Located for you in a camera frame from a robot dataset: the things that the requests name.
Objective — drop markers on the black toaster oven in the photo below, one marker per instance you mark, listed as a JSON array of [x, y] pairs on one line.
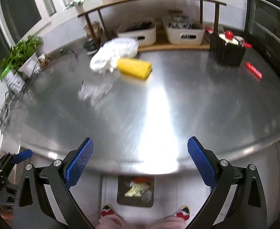
[[262, 28]]

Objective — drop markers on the red flat bar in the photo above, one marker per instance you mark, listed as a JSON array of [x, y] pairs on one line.
[[253, 70]]

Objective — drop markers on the green potted plant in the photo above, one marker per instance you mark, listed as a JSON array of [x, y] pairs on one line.
[[20, 53]]

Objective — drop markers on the green lid white canister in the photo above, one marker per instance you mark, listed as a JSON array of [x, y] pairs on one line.
[[13, 80]]

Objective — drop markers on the grey trash bin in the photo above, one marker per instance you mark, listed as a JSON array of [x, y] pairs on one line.
[[136, 191]]

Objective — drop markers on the white plastic bag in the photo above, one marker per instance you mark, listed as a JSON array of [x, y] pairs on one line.
[[105, 60]]

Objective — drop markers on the left white storage basket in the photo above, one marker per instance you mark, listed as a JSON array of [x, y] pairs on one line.
[[142, 30]]

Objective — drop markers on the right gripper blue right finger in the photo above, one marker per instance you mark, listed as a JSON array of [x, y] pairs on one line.
[[248, 207]]

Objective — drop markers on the right white storage basket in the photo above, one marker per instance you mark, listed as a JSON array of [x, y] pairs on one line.
[[183, 36]]

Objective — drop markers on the left red white slipper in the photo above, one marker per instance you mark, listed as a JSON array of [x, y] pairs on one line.
[[107, 210]]

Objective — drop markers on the clear plastic wrap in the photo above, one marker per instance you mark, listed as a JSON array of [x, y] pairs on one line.
[[93, 93]]

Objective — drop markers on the pink fuzzy trousers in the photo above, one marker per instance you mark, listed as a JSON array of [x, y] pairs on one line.
[[115, 221]]

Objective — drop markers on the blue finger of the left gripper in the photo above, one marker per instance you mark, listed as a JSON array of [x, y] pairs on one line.
[[22, 156]]

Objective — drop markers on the yellow foam fruit net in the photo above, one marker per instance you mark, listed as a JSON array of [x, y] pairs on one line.
[[133, 67]]

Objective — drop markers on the right red white slipper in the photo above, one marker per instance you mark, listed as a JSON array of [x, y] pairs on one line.
[[183, 212]]

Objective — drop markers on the white storage basket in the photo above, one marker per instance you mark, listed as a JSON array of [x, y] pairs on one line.
[[183, 36], [142, 30]]

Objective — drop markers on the red white slipper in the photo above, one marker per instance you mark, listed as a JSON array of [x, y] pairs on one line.
[[183, 212], [107, 210]]

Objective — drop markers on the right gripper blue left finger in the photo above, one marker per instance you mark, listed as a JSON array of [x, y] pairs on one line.
[[32, 208]]

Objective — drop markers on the black box with red knob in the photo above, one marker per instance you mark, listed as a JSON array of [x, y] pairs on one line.
[[226, 49]]

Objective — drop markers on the white plant pot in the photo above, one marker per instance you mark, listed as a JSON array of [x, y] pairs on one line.
[[31, 66]]

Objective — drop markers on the wooden two-tier shelf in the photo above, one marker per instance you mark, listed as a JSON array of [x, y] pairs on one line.
[[151, 8]]

